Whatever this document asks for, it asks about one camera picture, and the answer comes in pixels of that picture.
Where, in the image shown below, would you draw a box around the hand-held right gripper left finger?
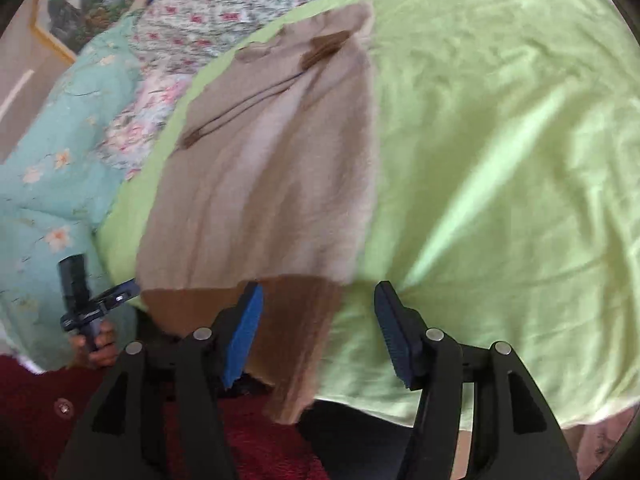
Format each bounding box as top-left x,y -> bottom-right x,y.
55,280 -> 265,480

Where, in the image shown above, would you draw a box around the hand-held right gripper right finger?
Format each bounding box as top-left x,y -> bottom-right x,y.
374,280 -> 581,480

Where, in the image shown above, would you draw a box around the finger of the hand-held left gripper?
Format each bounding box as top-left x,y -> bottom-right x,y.
91,279 -> 142,319

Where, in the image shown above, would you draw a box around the beige knit sweater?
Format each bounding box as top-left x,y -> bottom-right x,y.
136,2 -> 382,423

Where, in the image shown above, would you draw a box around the person's left hand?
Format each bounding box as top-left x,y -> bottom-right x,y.
67,319 -> 120,370

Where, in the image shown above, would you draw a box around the teal floral pillow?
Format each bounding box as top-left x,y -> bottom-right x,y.
0,10 -> 147,372

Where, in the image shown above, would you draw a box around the person's dark pants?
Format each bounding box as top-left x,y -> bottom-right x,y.
300,399 -> 428,480

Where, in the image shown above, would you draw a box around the person's red knit top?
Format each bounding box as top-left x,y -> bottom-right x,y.
0,354 -> 323,480

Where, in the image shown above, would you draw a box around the pastel floral ruffled pillow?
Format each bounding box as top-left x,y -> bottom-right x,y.
97,67 -> 193,183

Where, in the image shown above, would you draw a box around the light green bed sheet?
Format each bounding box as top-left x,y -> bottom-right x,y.
95,0 -> 640,429

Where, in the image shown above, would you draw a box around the framed landscape picture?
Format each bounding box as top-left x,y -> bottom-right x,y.
31,0 -> 151,64

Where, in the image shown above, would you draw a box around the white red floral bedsheet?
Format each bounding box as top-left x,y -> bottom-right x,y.
131,0 -> 548,78

